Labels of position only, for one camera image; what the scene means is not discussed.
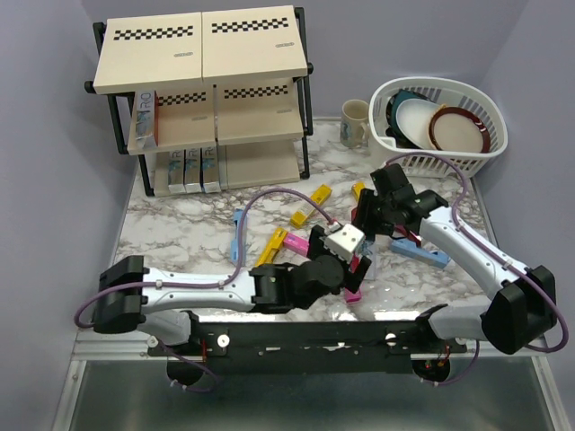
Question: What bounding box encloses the red rimmed plate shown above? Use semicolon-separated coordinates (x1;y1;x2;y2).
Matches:
428;107;491;154

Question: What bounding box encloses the red metallic toothpaste box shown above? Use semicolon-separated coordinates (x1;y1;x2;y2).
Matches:
135;90;158;149

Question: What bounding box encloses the yellow toothpaste box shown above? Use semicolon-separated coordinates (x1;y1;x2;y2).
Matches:
351;181;366;202
255;227;288;267
290;184;332;229

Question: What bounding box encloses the pink toothpaste box long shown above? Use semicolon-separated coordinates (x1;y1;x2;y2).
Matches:
283;233;309;257

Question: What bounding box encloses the yellow toothpaste box middle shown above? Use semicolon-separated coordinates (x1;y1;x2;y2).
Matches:
290;184;332;229

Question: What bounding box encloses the yellow toothpaste box right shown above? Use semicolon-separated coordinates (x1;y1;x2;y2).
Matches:
351;181;366;202

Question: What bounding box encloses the beige three-tier shelf rack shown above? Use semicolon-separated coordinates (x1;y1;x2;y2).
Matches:
84;5;314;197

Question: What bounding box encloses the silver foil toothpaste box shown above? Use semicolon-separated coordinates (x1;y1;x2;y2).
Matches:
358;240;378;282

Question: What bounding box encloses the yellow toothpaste box lower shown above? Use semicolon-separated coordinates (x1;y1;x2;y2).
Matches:
255;227;288;267

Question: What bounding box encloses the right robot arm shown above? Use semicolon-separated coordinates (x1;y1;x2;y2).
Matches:
353;164;557;355

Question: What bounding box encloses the light blue toothpaste box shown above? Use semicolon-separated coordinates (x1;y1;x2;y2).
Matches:
230;208;248;265

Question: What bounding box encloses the white plastic dish basket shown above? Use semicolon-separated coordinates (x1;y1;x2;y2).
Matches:
368;76;508;178

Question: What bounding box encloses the white plate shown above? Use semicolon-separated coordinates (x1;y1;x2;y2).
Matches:
395;99;440;150

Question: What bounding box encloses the cream ceramic mug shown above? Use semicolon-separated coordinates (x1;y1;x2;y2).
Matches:
340;100;370;148

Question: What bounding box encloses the pink toothpaste box diagonal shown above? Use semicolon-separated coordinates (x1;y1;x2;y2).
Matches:
344;289;362;303

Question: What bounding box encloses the black base bar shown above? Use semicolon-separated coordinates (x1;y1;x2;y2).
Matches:
173;317;467;375

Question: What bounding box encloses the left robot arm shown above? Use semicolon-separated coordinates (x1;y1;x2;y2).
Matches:
93;224;371;334

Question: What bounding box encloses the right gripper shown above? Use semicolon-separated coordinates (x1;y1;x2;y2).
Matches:
349;187;394;236

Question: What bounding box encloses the dark teal bowl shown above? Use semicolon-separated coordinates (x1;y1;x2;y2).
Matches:
385;90;430;132

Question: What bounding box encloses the metallic blue toothpaste box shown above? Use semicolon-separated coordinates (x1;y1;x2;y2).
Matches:
201;146;221;193
183;148;201;194
168;150;185;194

